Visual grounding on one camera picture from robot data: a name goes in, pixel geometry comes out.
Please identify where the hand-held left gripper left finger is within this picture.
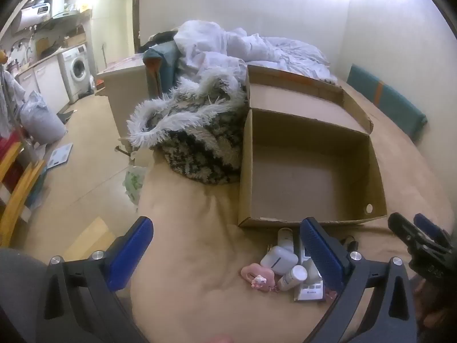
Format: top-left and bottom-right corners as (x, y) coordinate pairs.
(36, 216), (154, 343)

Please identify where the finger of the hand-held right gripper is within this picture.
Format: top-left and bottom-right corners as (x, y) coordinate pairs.
(414, 213), (452, 245)
(388, 212), (420, 254)

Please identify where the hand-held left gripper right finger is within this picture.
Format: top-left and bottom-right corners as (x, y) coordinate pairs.
(300, 216), (418, 343)

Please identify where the white round bottle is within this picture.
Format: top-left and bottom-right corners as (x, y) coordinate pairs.
(278, 228), (294, 252)

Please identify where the white pill bottle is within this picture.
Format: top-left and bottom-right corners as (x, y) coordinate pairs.
(276, 265), (308, 292)

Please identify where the white remote control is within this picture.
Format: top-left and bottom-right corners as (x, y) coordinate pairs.
(293, 238), (326, 302)

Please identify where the white earbuds case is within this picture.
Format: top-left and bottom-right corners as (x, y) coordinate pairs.
(260, 245), (299, 270)

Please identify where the pink earbuds case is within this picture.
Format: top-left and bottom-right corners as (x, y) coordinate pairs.
(240, 262), (279, 292)

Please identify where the cardboard box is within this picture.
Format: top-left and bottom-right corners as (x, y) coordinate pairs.
(237, 64), (388, 227)

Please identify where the person's right hand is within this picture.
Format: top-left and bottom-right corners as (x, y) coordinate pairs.
(414, 279), (452, 329)

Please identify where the tan cardboard sheet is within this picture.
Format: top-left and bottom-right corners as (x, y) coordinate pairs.
(64, 218), (117, 258)

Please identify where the green white plastic bag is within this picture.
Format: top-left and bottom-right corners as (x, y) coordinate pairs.
(123, 166), (149, 206)

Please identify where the bathroom scale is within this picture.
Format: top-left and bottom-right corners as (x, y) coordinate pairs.
(46, 143), (74, 168)

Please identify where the fur-trimmed patterned coat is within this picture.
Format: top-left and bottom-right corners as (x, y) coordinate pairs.
(127, 75), (250, 186)

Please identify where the teal pillow orange stripe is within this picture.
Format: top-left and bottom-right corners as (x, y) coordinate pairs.
(346, 63), (427, 143)
(143, 41), (179, 97)

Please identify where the yellow wooden chair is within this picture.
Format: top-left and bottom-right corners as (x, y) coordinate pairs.
(0, 139), (47, 247)

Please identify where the grey plastic bag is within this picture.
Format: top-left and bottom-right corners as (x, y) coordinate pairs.
(19, 91), (67, 145)

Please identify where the beige cabinet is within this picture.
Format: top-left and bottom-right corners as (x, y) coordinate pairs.
(95, 55), (151, 143)

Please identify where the white kitchen cabinet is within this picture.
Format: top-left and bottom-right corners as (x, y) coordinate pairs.
(16, 55), (70, 115)

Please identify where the white washing machine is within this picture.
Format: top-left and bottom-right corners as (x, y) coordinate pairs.
(62, 45), (93, 104)

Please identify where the hanging white cloth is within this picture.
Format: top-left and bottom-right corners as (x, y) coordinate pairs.
(0, 68), (25, 136)

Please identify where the black garment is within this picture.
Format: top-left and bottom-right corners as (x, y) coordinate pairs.
(148, 31), (176, 49)

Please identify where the white duvet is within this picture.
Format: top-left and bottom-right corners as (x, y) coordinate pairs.
(173, 19), (338, 86)

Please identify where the dark door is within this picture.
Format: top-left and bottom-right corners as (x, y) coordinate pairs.
(133, 0), (141, 54)

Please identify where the white water heater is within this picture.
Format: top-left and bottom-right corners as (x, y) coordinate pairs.
(19, 2), (52, 31)

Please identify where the white kitchen appliance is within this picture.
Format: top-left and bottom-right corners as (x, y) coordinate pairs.
(48, 0), (67, 18)

